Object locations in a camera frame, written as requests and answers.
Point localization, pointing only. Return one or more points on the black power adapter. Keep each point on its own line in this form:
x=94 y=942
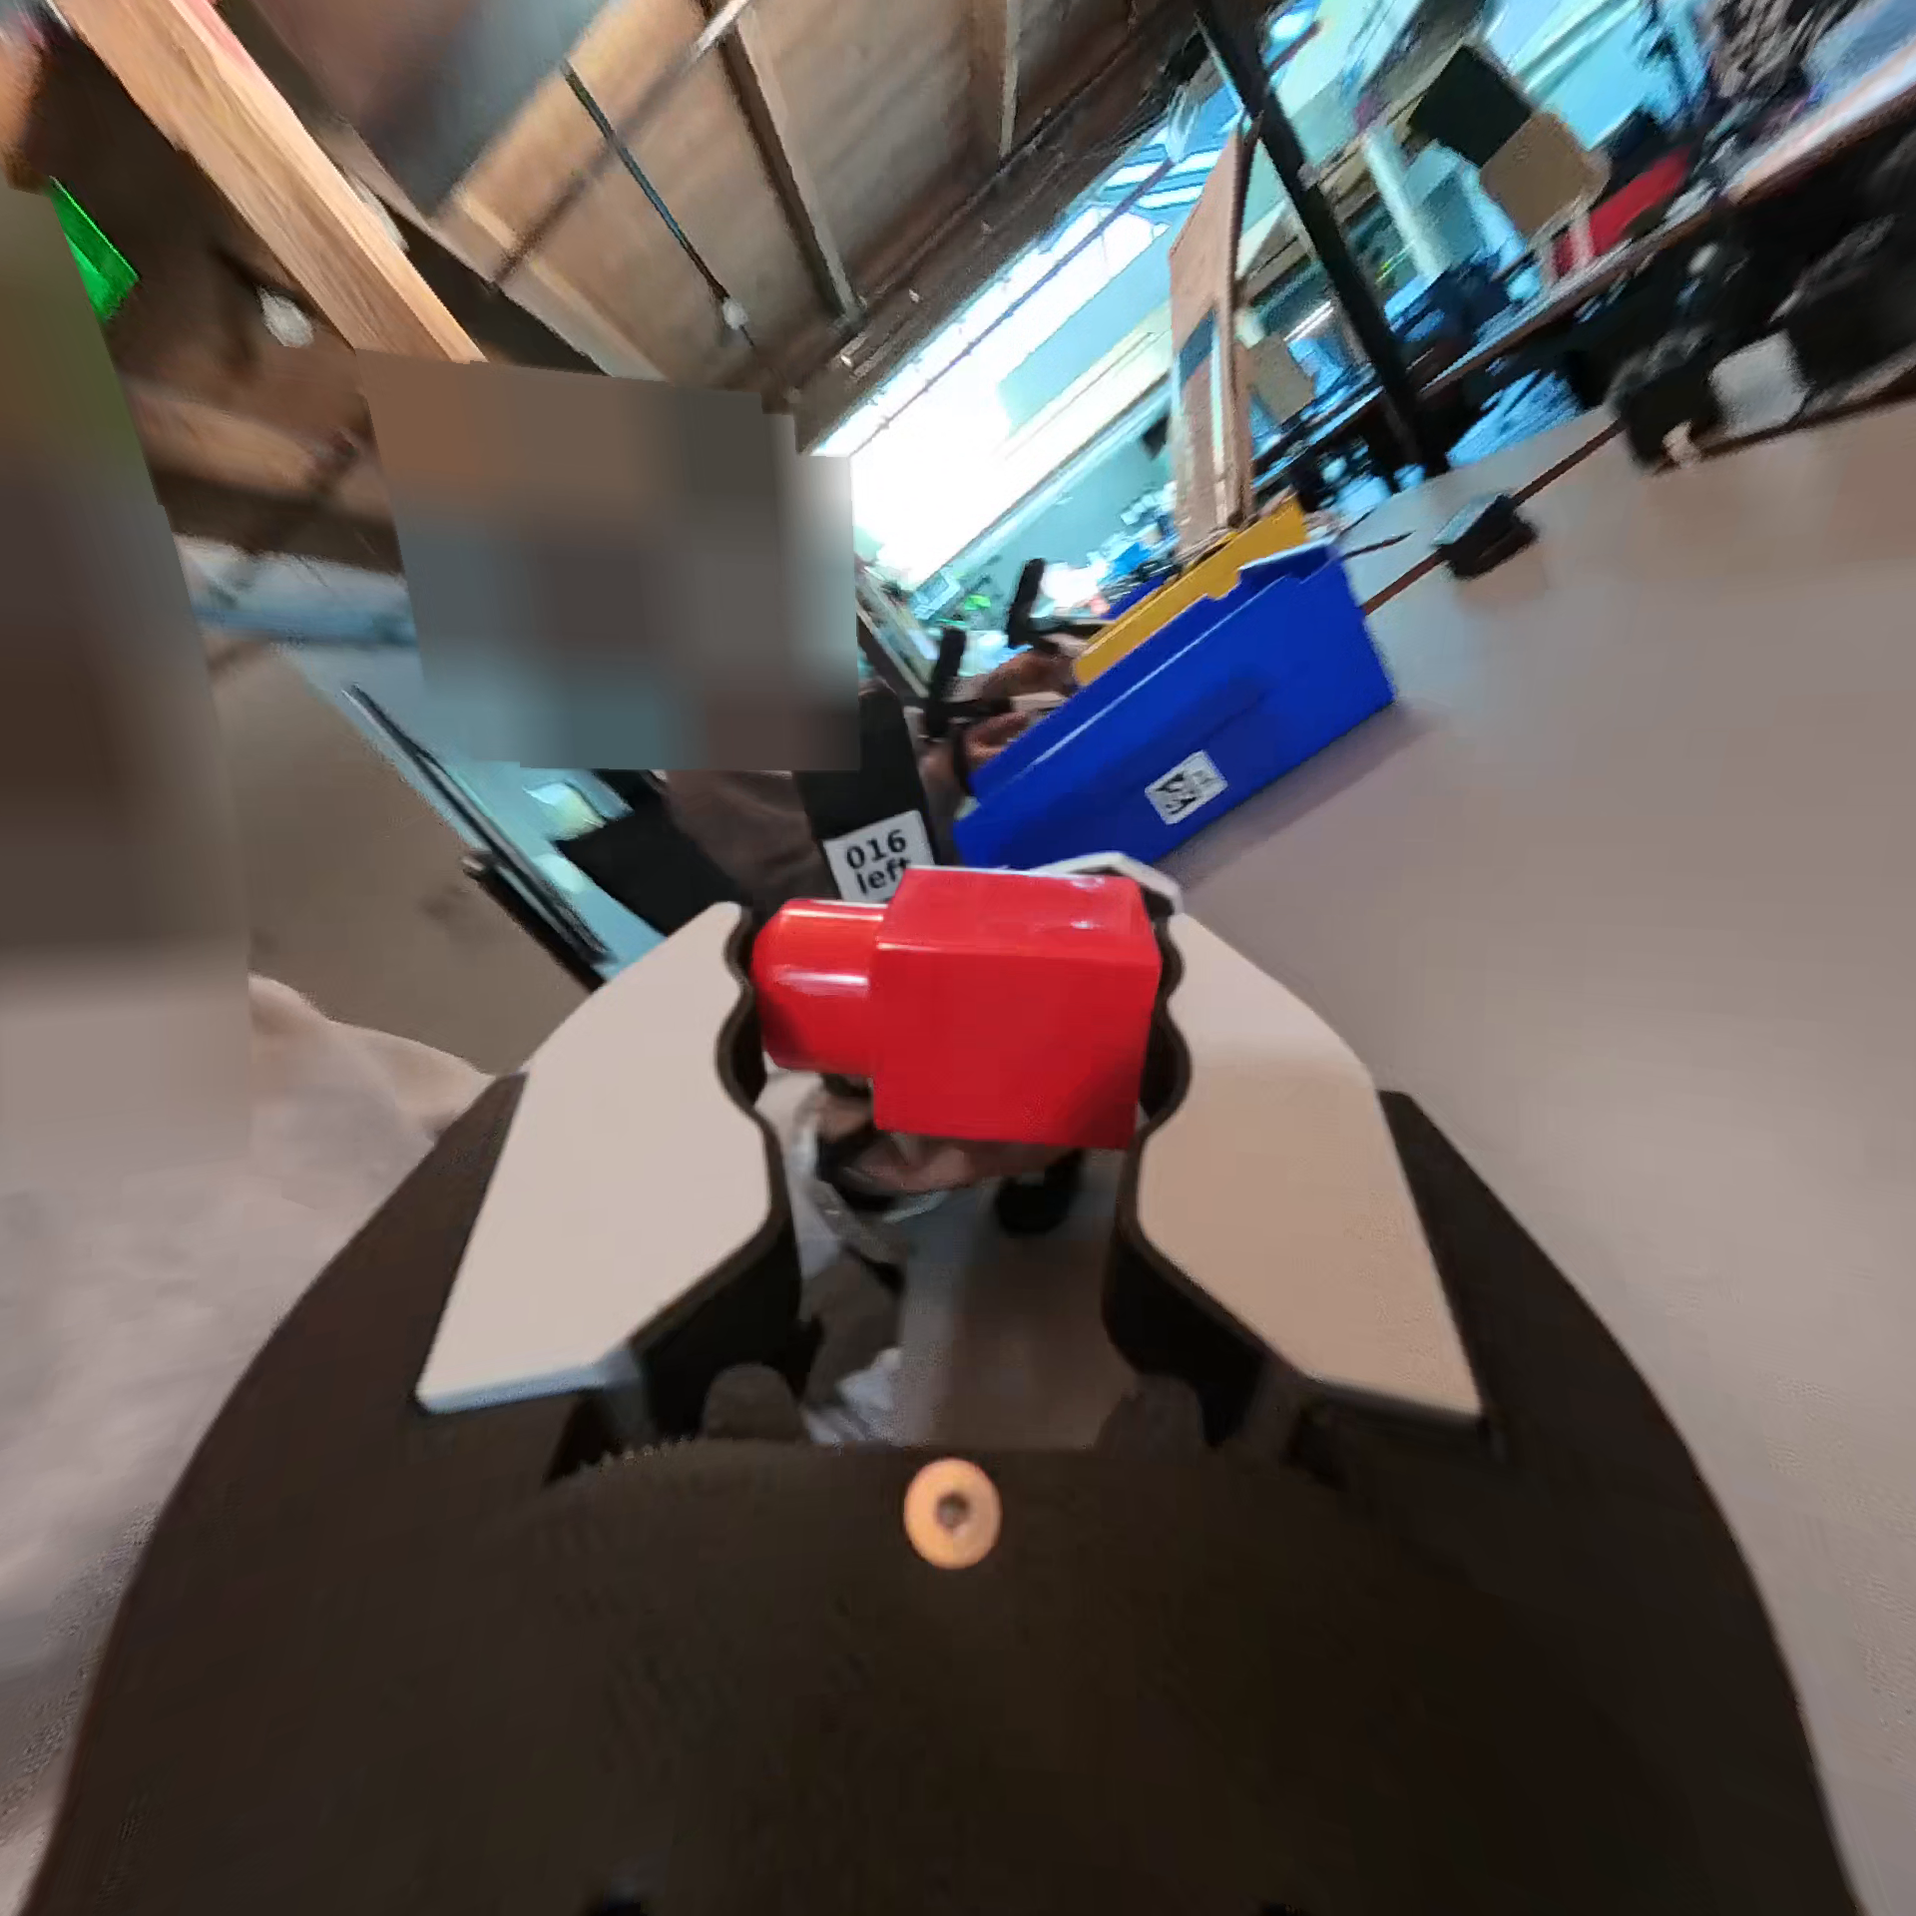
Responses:
x=1481 y=535

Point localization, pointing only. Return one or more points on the wooden post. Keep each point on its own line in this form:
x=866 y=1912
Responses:
x=269 y=193

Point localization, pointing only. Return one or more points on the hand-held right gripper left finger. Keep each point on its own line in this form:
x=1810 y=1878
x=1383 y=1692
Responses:
x=613 y=1181

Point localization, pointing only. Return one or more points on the grey desk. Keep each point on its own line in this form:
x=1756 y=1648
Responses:
x=1616 y=898

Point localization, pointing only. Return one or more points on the wooden sign board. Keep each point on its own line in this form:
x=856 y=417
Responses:
x=1205 y=329

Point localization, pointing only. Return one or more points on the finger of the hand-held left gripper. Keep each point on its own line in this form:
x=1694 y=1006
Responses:
x=1121 y=868

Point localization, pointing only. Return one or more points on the yellow storage bin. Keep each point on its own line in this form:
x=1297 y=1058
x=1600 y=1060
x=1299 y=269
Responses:
x=1181 y=591

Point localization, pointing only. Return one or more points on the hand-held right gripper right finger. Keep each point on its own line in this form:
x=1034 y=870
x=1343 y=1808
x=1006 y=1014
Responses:
x=1287 y=1181

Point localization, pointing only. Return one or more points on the person's grey sweatshirt torso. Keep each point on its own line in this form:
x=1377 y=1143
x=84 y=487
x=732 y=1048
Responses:
x=150 y=1271

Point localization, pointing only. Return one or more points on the person's left hand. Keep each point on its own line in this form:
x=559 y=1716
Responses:
x=958 y=1159

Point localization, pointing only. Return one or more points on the red toy block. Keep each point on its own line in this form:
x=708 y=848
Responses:
x=1002 y=1018

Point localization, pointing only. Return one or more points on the blue storage bin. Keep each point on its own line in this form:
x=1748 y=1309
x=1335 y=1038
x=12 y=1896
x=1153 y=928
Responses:
x=1197 y=702

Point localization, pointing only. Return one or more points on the black pole stand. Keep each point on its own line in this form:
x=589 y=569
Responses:
x=1317 y=239

